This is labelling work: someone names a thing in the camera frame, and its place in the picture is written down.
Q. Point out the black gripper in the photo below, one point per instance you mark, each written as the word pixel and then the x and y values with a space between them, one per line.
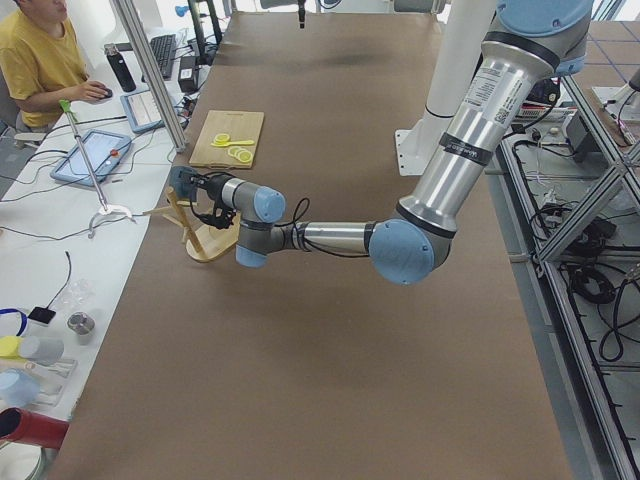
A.
pixel 214 186

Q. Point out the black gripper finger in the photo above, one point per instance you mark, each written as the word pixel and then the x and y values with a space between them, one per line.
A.
pixel 301 13

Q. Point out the blue-green mug yellow inside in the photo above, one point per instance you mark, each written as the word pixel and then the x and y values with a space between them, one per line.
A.
pixel 181 179

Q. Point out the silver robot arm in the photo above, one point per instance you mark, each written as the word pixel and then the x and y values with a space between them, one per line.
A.
pixel 492 55

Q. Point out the wooden cup rack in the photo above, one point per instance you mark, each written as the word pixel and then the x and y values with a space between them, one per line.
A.
pixel 203 244

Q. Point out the small steel cup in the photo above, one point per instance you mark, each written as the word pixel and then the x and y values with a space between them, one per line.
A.
pixel 83 327

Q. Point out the grey cup lying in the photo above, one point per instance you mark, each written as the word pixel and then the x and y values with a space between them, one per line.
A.
pixel 42 350

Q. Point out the yellow cup lying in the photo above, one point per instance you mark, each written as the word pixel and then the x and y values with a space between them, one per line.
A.
pixel 9 347

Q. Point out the light blue cup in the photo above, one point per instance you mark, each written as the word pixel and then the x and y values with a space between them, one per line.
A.
pixel 18 389

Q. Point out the lemon slice on knife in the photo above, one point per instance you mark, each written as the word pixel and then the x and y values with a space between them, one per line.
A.
pixel 221 139

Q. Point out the wooden cutting board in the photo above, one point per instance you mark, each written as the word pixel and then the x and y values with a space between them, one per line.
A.
pixel 240 125

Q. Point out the yellow toy knife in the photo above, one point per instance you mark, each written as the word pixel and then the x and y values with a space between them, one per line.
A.
pixel 238 143

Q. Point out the blue-cased tablet standing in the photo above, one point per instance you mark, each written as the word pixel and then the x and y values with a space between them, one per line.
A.
pixel 141 111

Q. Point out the blue-cased tablet flat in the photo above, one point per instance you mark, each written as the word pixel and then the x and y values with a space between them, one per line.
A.
pixel 105 151

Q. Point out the black power adapter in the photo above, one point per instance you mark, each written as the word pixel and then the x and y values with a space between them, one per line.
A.
pixel 188 74

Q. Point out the black computer mouse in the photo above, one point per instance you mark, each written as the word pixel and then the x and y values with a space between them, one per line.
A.
pixel 104 92

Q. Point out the black keyboard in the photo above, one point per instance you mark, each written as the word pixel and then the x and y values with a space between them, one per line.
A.
pixel 164 48

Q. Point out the black water bottle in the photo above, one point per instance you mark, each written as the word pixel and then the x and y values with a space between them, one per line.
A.
pixel 119 68

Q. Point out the silver grabber tool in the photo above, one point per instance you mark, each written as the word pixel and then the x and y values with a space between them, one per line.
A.
pixel 106 209

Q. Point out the person in yellow shirt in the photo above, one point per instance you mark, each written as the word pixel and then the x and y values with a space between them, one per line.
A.
pixel 41 63

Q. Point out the small black square device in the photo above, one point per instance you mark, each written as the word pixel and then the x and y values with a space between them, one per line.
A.
pixel 42 315

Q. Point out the clear plastic tray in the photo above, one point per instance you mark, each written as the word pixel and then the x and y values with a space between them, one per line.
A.
pixel 52 379

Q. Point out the red cylinder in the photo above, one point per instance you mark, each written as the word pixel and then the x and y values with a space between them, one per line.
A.
pixel 31 428

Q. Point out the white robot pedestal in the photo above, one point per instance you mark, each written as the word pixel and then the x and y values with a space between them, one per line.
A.
pixel 430 100

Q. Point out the aluminium frame post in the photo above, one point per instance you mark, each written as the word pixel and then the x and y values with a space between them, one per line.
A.
pixel 133 27

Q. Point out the aluminium frame structure right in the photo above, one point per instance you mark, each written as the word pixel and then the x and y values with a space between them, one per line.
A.
pixel 568 191

